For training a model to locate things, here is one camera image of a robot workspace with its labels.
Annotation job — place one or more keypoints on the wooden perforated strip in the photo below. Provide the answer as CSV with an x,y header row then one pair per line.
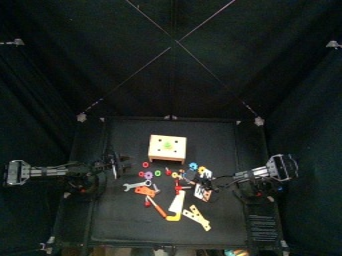
x,y
195,219
199,214

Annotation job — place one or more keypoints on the red toy bolt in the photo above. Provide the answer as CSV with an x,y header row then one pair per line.
x,y
179,187

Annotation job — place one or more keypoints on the red toy nut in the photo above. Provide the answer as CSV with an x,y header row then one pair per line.
x,y
140,173
145,164

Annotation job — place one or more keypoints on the teal orange object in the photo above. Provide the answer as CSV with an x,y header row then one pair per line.
x,y
235,252

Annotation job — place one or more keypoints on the white label on table edge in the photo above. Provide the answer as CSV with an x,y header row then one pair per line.
x,y
261,228

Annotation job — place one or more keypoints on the toy hammer red head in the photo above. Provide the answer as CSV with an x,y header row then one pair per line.
x,y
153,205

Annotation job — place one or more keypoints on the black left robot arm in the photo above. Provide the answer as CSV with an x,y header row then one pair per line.
x,y
48,171

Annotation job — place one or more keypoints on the green toy nut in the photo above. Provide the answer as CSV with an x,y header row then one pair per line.
x,y
157,173

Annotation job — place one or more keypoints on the purple toy gear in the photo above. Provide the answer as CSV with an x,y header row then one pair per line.
x,y
148,174

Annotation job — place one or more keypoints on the blue toy gear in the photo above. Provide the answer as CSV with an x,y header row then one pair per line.
x,y
192,165

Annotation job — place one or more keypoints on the metal frame bracket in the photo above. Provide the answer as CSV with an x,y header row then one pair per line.
x,y
332,44
16,42
46,247
80,117
259,121
169,117

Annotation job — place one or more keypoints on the grey toy screw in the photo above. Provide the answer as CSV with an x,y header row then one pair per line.
x,y
155,188

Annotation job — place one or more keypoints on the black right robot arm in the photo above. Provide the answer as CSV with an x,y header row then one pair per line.
x,y
267,173

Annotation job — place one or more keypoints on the orange toy block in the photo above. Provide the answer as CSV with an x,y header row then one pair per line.
x,y
144,191

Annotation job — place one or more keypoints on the white orange toy plate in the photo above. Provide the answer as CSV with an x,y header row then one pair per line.
x,y
201,193

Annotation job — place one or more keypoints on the wooden toy workbench box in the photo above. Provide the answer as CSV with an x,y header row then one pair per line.
x,y
167,149

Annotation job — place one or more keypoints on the green toy bolt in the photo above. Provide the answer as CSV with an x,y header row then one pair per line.
x,y
167,145

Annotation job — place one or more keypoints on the red toy screw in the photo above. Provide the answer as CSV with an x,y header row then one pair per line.
x,y
168,171

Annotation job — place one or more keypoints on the silver toy wrench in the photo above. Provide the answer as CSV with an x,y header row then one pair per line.
x,y
134,185

